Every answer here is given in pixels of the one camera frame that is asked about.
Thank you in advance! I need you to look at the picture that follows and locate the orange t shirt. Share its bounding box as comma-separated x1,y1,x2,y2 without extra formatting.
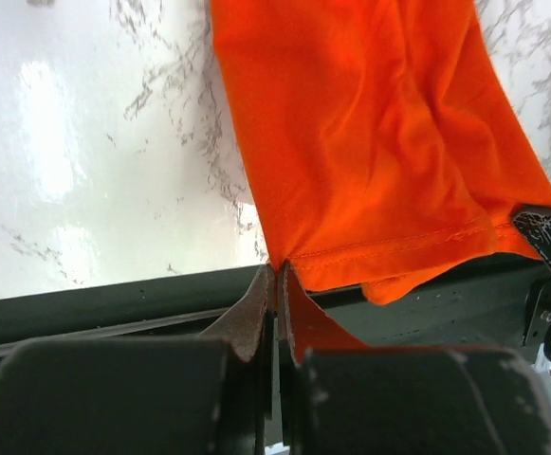
211,1,551,304

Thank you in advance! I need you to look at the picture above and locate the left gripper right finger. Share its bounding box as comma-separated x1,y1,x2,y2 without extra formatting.
277,264,551,454

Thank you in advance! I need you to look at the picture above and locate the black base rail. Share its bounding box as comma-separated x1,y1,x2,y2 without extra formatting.
0,250,551,455

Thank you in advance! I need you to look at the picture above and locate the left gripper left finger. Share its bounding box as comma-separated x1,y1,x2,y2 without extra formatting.
0,265,274,454

